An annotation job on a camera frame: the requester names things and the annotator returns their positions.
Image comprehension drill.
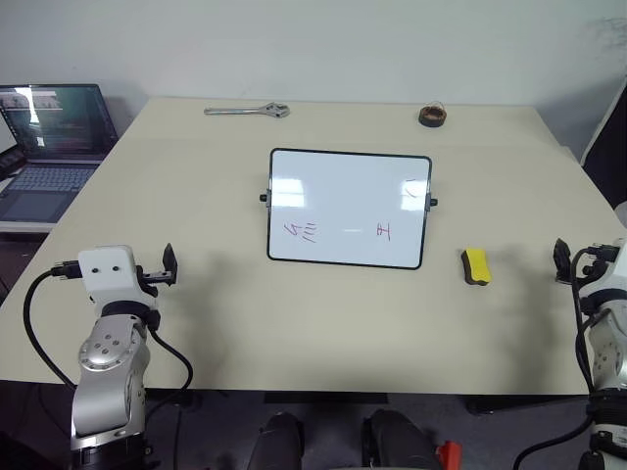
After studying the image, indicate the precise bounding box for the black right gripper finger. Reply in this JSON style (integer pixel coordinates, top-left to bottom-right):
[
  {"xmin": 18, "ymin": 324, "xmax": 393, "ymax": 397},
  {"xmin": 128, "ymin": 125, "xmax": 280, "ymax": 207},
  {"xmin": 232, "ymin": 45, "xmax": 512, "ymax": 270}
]
[{"xmin": 553, "ymin": 237, "xmax": 573, "ymax": 284}]

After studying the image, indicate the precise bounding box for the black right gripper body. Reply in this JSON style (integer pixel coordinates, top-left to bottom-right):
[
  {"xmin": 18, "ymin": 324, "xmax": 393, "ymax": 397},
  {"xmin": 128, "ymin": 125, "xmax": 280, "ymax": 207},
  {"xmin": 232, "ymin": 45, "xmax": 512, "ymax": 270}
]
[{"xmin": 568, "ymin": 258, "xmax": 600, "ymax": 288}]

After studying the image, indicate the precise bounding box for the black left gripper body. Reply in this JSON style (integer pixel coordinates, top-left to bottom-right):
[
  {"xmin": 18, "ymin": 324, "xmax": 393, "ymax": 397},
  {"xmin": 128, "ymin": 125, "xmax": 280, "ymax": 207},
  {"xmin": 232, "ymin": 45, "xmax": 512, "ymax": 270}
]
[{"xmin": 134, "ymin": 264, "xmax": 176, "ymax": 299}]

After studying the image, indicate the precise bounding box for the yellow and black eraser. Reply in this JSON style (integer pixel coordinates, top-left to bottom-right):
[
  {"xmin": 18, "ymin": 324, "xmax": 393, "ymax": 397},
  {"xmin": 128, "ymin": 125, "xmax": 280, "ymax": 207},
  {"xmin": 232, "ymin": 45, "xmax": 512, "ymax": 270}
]
[{"xmin": 459, "ymin": 248, "xmax": 493, "ymax": 287}]

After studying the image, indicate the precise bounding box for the black panel with white edge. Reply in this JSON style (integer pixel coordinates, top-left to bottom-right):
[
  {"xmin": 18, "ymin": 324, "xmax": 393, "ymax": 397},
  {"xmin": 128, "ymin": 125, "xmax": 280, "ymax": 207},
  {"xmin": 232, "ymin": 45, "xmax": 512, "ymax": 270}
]
[{"xmin": 579, "ymin": 73, "xmax": 627, "ymax": 210}]

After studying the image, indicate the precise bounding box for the open grey laptop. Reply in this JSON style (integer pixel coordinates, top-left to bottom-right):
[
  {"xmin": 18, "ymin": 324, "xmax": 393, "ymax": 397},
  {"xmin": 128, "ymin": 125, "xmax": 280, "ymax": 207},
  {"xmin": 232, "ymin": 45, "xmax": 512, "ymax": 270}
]
[{"xmin": 0, "ymin": 83, "xmax": 121, "ymax": 223}]

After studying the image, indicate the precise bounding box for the silver adjustable wrench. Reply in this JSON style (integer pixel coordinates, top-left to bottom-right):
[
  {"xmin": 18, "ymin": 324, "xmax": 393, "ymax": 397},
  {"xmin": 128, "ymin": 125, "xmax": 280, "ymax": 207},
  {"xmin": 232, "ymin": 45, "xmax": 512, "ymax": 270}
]
[{"xmin": 203, "ymin": 101, "xmax": 292, "ymax": 119}]

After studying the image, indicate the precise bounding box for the small black-framed whiteboard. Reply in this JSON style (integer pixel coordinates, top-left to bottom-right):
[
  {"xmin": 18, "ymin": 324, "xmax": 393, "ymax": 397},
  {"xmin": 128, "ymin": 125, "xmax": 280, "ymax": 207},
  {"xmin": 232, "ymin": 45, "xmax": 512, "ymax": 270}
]
[{"xmin": 259, "ymin": 147, "xmax": 439, "ymax": 271}]

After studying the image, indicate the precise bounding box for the dark rounded shape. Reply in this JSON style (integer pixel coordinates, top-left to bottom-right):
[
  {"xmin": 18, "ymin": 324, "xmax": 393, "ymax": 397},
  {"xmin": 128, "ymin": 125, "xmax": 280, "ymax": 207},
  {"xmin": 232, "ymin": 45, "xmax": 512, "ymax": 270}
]
[
  {"xmin": 361, "ymin": 409, "xmax": 443, "ymax": 470},
  {"xmin": 248, "ymin": 410, "xmax": 306, "ymax": 470}
]

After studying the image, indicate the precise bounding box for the red plastic part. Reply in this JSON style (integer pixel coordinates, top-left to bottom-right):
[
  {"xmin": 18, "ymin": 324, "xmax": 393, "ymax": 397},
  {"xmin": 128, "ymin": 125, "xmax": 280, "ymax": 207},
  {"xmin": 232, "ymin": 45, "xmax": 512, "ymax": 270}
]
[{"xmin": 436, "ymin": 440, "xmax": 463, "ymax": 470}]

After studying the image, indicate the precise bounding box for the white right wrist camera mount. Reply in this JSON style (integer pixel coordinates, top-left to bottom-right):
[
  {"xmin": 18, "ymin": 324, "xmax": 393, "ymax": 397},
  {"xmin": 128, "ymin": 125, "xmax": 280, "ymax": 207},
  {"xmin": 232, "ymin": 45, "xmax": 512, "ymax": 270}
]
[{"xmin": 577, "ymin": 238, "xmax": 627, "ymax": 314}]

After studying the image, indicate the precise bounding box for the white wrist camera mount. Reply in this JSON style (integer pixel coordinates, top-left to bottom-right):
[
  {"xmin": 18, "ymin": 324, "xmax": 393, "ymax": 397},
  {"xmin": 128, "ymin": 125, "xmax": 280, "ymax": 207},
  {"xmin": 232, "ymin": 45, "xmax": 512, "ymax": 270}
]
[
  {"xmin": 77, "ymin": 244, "xmax": 148, "ymax": 306},
  {"xmin": 577, "ymin": 238, "xmax": 627, "ymax": 314}
]

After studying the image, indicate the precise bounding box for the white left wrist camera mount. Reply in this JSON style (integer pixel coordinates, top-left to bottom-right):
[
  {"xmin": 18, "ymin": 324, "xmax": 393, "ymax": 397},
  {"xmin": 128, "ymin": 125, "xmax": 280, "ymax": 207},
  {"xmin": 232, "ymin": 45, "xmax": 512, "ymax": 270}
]
[{"xmin": 77, "ymin": 244, "xmax": 148, "ymax": 306}]

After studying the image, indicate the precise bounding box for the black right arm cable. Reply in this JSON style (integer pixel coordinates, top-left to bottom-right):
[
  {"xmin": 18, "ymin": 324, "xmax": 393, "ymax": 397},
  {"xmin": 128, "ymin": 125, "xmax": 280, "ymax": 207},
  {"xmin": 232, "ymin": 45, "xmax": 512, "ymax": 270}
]
[
  {"xmin": 570, "ymin": 247, "xmax": 606, "ymax": 396},
  {"xmin": 512, "ymin": 413, "xmax": 595, "ymax": 470}
]

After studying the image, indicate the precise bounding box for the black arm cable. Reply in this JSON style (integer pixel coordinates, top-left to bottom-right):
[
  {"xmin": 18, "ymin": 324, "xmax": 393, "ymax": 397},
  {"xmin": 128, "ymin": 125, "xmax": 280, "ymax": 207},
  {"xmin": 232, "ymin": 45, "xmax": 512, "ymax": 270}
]
[
  {"xmin": 23, "ymin": 261, "xmax": 80, "ymax": 391},
  {"xmin": 145, "ymin": 328, "xmax": 195, "ymax": 413},
  {"xmin": 570, "ymin": 247, "xmax": 606, "ymax": 396},
  {"xmin": 512, "ymin": 413, "xmax": 595, "ymax": 470}
]

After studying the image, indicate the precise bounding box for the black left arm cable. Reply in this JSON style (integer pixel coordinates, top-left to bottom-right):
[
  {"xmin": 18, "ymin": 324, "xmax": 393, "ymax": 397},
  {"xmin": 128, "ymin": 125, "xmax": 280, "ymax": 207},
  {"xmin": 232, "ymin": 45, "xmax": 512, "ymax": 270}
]
[
  {"xmin": 145, "ymin": 328, "xmax": 195, "ymax": 413},
  {"xmin": 23, "ymin": 261, "xmax": 80, "ymax": 391}
]

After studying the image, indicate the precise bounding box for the copper wire coil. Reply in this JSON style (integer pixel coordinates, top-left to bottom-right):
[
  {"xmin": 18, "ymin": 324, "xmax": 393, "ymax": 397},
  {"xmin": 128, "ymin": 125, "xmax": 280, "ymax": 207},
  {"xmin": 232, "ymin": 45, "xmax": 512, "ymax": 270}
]
[{"xmin": 418, "ymin": 103, "xmax": 448, "ymax": 130}]

